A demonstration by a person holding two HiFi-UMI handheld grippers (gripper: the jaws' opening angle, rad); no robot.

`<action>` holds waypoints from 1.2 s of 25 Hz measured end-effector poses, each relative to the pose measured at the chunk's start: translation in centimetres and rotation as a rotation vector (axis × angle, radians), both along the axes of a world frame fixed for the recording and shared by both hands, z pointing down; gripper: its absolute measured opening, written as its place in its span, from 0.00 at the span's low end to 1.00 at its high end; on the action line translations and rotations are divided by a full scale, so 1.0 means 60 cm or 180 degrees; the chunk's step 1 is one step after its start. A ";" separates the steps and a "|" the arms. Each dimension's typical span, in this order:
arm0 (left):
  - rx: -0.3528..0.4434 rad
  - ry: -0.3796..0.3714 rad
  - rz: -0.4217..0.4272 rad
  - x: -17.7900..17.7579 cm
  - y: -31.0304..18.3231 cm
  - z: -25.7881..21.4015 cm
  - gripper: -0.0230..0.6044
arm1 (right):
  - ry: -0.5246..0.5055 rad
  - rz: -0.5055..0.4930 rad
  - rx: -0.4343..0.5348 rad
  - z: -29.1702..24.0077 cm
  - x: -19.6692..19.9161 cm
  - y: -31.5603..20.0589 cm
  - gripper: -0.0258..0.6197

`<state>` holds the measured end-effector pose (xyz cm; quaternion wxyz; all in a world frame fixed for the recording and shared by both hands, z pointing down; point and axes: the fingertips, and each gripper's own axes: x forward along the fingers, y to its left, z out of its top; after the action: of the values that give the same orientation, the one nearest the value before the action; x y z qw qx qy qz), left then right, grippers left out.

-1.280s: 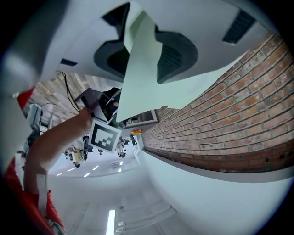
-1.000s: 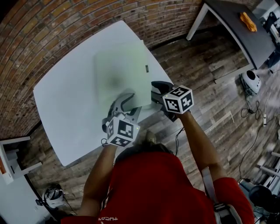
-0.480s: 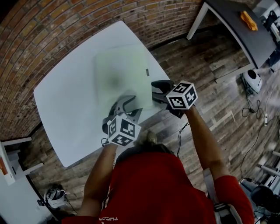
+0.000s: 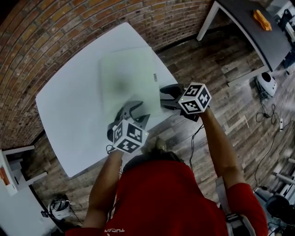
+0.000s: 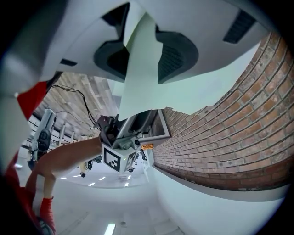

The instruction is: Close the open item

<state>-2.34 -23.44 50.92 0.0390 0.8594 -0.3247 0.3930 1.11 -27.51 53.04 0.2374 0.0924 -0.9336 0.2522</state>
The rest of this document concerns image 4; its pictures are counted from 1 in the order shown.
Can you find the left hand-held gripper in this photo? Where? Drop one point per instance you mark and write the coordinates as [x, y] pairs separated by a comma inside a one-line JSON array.
[[129, 138]]

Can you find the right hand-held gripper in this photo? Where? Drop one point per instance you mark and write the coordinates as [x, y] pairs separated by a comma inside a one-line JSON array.
[[196, 99]]

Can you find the light green paper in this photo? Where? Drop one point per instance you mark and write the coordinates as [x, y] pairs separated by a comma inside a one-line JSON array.
[[129, 69]]

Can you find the person's left forearm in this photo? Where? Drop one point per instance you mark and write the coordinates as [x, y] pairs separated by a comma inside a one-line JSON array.
[[110, 175]]

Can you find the person's right forearm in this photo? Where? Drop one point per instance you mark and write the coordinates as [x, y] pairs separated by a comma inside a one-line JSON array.
[[219, 149]]

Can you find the brown shoe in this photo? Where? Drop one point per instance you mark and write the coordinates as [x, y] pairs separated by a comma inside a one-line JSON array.
[[161, 144]]

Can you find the red shirt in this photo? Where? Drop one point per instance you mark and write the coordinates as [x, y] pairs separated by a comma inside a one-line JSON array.
[[161, 196]]

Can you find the white round appliance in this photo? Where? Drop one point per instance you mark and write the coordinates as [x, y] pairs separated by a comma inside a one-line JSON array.
[[267, 83]]

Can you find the dark table with white legs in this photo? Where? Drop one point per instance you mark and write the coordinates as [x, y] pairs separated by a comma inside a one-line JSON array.
[[258, 30]]

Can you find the white power strip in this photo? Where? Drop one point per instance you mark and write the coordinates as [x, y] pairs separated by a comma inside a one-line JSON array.
[[281, 124]]

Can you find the orange cloth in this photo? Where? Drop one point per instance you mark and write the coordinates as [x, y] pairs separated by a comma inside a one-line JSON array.
[[262, 19]]

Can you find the gray and white helmet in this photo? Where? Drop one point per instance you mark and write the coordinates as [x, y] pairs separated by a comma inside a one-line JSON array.
[[60, 207]]

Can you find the white shelf unit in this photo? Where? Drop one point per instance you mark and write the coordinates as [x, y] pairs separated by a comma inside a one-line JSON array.
[[13, 170]]

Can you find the black office chair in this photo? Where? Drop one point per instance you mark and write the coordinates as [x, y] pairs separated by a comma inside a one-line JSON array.
[[285, 20]]

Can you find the orange item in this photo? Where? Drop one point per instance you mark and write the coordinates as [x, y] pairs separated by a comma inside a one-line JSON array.
[[4, 176]]

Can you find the black round bin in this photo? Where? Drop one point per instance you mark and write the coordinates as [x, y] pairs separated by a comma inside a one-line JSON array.
[[279, 207]]

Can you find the white metal frame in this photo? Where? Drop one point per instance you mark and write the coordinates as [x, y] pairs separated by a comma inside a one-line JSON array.
[[285, 179]]

